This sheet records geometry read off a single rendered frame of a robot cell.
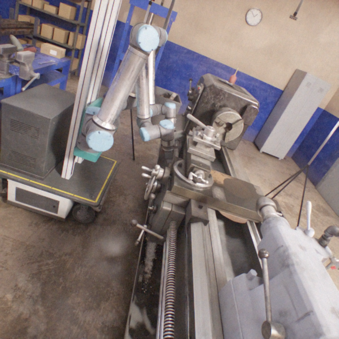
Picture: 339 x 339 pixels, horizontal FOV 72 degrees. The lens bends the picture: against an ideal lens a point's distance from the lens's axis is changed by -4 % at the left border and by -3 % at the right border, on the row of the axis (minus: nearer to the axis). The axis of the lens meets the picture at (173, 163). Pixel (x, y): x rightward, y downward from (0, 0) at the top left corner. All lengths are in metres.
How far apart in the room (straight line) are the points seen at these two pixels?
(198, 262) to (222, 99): 1.44
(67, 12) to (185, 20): 2.19
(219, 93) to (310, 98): 3.66
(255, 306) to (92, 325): 1.12
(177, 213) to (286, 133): 4.59
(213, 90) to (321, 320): 1.75
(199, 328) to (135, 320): 0.49
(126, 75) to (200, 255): 0.95
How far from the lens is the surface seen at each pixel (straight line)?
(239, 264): 1.37
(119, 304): 1.83
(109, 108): 1.39
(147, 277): 1.48
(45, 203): 2.04
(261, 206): 1.11
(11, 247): 2.01
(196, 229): 1.21
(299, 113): 5.60
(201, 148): 1.41
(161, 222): 1.36
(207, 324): 0.94
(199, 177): 1.23
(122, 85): 1.35
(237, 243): 1.48
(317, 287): 0.83
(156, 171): 1.38
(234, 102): 2.17
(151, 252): 1.59
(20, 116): 1.84
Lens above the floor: 1.59
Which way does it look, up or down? 28 degrees down
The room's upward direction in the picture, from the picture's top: 24 degrees clockwise
